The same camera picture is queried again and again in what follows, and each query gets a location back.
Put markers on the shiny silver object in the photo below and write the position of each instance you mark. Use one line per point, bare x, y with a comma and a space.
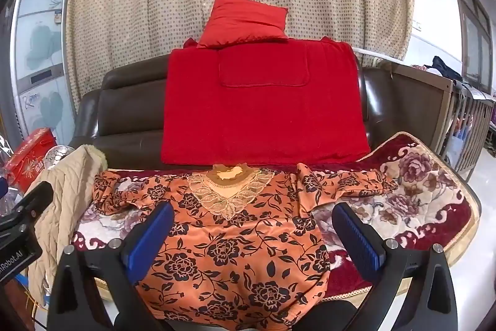
58, 156

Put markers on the brown leather sofa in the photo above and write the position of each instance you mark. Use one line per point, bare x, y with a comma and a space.
128, 110

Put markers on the red blanket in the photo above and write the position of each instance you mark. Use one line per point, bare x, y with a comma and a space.
263, 114

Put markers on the beige quilted jacket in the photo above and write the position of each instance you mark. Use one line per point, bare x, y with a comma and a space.
62, 191

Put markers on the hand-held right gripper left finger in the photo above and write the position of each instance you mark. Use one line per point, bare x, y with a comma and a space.
151, 241

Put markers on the brown framed window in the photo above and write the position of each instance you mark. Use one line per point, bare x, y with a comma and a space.
472, 40

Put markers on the beige dotted curtain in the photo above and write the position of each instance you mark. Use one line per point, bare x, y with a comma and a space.
135, 5

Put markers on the orange floral blouse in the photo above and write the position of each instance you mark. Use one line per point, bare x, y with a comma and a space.
240, 245

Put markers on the red gift box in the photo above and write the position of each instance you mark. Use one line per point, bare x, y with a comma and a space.
33, 156

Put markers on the dark clothes pile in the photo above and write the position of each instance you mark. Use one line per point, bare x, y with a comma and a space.
443, 67

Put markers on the floral plush blanket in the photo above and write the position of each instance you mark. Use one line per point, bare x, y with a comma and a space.
418, 199

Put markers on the wooden crib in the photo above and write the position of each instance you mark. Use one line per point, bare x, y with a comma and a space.
418, 102

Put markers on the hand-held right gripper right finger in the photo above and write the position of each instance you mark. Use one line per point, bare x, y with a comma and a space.
360, 241

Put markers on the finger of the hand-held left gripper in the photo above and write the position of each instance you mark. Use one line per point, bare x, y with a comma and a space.
37, 197

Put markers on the red pillow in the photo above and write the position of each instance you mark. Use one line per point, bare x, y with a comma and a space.
240, 20

